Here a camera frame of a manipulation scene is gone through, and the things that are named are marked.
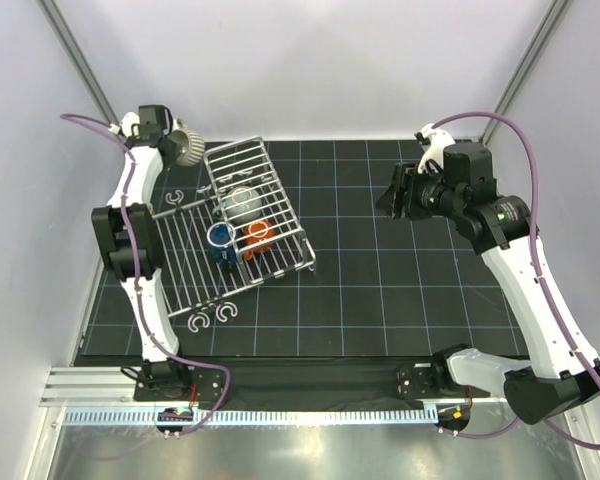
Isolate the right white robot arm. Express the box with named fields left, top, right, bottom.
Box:
left=376, top=143, right=600, bottom=425

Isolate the grey speckled mug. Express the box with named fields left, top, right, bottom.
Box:
left=223, top=186, right=262, bottom=225

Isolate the orange patterned mug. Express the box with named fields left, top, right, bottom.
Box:
left=242, top=219, right=276, bottom=260

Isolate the aluminium frame post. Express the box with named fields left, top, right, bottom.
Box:
left=36, top=0, right=118, bottom=123
left=493, top=0, right=573, bottom=116

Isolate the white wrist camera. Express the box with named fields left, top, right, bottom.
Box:
left=415, top=123, right=455, bottom=174
left=108, top=111, right=140, bottom=138

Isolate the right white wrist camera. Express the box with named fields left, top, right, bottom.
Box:
left=415, top=123, right=455, bottom=174

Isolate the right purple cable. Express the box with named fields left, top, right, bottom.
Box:
left=429, top=110, right=600, bottom=449

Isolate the blue mug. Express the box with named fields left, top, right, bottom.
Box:
left=206, top=222, right=237, bottom=268

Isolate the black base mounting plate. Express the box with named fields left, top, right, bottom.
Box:
left=132, top=355, right=491, bottom=407

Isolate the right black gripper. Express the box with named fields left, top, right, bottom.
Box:
left=376, top=161, right=464, bottom=221

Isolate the white slotted cable duct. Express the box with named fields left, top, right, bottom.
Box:
left=63, top=406, right=438, bottom=428

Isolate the purple cable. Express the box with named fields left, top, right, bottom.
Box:
left=429, top=110, right=600, bottom=449
left=60, top=113, right=231, bottom=436

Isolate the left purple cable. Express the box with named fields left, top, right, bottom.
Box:
left=60, top=113, right=231, bottom=436

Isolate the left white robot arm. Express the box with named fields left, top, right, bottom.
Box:
left=91, top=105, right=192, bottom=401

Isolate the white ribbed cup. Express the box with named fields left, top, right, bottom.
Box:
left=168, top=118, right=205, bottom=167

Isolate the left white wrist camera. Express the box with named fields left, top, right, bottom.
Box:
left=108, top=111, right=140, bottom=138

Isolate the silver wire dish rack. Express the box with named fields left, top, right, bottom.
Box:
left=155, top=137, right=316, bottom=330

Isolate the right aluminium frame post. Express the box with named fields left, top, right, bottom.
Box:
left=493, top=0, right=573, bottom=116

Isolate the left aluminium frame post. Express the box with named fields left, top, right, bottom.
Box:
left=36, top=0, right=118, bottom=123

